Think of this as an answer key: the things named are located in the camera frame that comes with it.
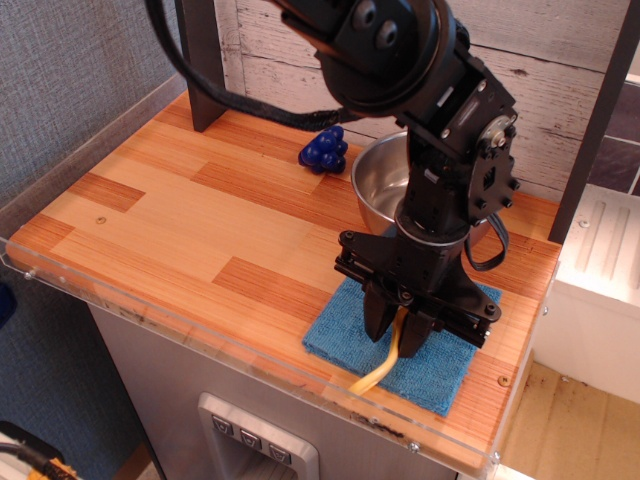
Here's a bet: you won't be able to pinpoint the dark post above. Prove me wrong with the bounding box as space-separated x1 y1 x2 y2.
548 0 639 244
175 0 226 132

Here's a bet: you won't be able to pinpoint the blue toy grapes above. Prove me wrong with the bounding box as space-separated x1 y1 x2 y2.
298 125 349 174

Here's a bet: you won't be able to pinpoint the clear acrylic guard rail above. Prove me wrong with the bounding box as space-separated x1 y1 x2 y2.
1 240 500 479

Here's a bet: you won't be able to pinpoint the dark right post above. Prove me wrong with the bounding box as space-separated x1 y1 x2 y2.
548 0 639 244

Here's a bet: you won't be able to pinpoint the grey toy fridge cabinet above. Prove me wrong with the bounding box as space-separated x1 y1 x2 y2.
90 307 457 479

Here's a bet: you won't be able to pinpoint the yellow scrubber brush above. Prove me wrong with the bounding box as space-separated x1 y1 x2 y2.
348 307 408 395

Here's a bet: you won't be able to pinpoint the dark left post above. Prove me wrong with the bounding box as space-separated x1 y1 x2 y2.
175 0 226 132

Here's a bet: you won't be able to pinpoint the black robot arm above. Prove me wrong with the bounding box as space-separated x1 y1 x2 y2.
280 1 519 358

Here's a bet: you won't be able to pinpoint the stainless steel bowl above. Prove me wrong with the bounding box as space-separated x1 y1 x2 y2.
350 131 494 249

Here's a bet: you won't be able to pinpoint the white toy sink unit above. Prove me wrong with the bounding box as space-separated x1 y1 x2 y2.
532 74 640 406

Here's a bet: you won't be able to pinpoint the yellow object bottom left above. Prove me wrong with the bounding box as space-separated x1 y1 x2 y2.
26 459 78 480

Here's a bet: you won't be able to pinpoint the blue folded cloth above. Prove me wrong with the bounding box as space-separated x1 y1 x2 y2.
302 278 477 416

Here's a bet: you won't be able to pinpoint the silver dispenser panel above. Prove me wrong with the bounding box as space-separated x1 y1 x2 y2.
198 392 320 479

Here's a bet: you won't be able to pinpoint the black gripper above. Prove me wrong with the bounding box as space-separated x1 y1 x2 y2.
335 227 501 358

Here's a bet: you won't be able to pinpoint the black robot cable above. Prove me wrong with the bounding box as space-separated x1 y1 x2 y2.
143 0 361 132

